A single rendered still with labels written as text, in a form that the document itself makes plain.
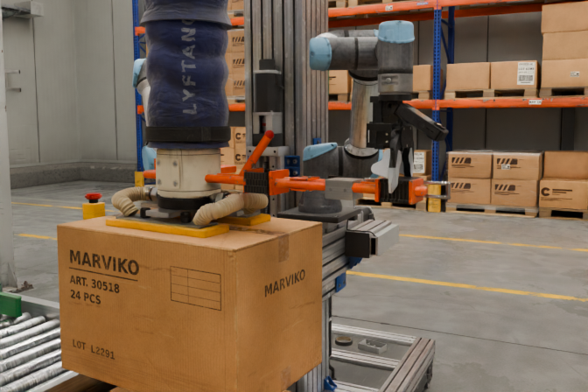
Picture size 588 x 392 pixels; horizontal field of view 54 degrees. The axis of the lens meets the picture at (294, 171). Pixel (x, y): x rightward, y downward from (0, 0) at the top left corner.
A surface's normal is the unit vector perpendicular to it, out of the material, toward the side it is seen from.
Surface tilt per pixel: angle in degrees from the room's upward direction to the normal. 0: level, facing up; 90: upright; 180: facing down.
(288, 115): 90
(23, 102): 90
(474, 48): 90
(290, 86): 90
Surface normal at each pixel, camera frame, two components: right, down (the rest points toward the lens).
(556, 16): -0.47, 0.09
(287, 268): 0.86, 0.04
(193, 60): 0.34, -0.25
